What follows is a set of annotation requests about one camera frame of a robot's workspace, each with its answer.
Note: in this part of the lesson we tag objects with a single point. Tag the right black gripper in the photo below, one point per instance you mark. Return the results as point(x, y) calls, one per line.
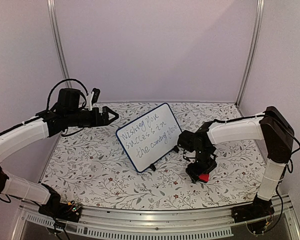
point(194, 172)

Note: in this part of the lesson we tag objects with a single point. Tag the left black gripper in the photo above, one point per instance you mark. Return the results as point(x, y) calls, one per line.
point(104, 121)

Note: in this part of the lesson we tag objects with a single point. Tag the red whiteboard eraser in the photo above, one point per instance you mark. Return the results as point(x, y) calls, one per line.
point(204, 178)

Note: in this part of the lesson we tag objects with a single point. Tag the small blue-framed whiteboard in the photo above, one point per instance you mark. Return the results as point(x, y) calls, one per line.
point(149, 137)

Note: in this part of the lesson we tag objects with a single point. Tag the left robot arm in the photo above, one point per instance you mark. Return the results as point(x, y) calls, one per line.
point(73, 108)

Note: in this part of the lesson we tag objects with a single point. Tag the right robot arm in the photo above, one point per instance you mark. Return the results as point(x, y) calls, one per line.
point(269, 129)

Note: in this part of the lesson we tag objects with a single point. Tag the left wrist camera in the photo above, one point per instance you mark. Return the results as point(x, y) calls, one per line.
point(92, 98)

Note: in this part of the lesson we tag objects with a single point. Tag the front aluminium rail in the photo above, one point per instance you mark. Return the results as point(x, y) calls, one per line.
point(215, 223)

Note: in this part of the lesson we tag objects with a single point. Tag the right aluminium frame post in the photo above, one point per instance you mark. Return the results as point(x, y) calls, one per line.
point(260, 4)

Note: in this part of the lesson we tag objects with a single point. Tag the aluminium frame post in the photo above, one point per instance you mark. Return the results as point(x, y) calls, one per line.
point(260, 4)
point(52, 13)

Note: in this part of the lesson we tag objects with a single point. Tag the left aluminium frame post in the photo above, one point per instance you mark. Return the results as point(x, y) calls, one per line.
point(52, 13)

